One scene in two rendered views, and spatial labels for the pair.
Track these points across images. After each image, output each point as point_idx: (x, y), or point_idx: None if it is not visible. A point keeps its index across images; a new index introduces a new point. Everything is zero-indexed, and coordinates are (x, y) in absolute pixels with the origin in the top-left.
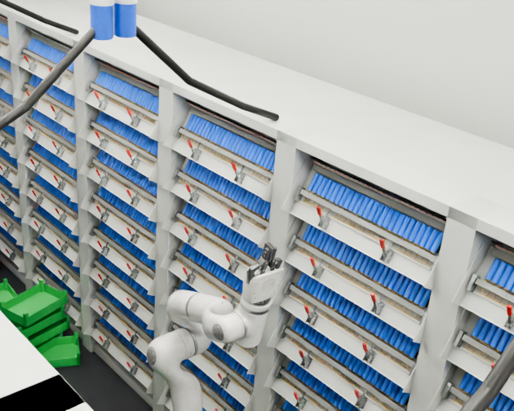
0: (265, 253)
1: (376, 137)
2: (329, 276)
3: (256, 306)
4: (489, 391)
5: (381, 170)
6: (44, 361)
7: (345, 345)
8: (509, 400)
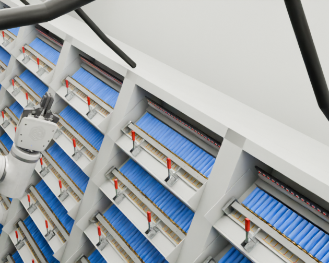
0: (42, 99)
1: (208, 99)
2: (126, 203)
3: (21, 151)
4: (43, 4)
5: (190, 103)
6: None
7: None
8: None
